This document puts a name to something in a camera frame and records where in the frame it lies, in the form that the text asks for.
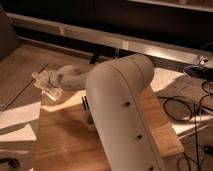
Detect black slotted holder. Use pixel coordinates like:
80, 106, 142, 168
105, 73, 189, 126
82, 96, 89, 111

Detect dark chair corner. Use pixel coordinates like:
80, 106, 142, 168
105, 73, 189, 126
0, 4, 20, 61

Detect white long rail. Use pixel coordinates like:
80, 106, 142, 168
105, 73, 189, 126
6, 12, 213, 68

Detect translucent plastic cup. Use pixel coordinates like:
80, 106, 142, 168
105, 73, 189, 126
83, 111, 96, 132

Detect black cables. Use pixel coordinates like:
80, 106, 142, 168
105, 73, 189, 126
156, 43, 213, 171

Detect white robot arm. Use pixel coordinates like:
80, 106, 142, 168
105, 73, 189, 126
49, 54, 165, 171

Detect clear plastic bottle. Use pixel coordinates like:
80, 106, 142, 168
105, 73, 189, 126
32, 70, 62, 101

